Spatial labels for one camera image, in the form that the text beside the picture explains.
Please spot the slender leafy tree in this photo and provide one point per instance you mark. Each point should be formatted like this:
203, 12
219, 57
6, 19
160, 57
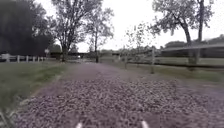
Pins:
96, 50

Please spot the leaf-strewn purple-grey paved path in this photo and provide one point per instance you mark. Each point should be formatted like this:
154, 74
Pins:
110, 96

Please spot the sign on pole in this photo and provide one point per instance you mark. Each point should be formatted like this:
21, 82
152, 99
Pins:
46, 51

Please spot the distant trees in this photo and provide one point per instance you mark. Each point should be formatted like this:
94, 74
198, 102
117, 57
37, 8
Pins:
176, 44

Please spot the robot's own part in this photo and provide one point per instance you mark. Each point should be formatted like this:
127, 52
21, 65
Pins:
144, 124
79, 125

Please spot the grass verge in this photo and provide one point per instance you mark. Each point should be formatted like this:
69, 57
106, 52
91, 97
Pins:
186, 74

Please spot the tree with curved trunk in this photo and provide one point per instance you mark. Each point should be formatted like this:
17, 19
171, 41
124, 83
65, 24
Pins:
188, 40

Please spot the grass field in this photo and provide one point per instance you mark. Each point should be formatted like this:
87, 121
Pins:
20, 76

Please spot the white fence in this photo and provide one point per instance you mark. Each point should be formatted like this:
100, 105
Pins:
18, 58

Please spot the tree with straight trunk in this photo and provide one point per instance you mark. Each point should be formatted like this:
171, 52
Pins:
200, 30

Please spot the dark dense tree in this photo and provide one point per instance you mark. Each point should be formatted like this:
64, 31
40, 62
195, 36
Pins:
16, 30

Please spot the wooden rail fence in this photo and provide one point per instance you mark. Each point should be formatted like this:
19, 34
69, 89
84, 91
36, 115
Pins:
152, 60

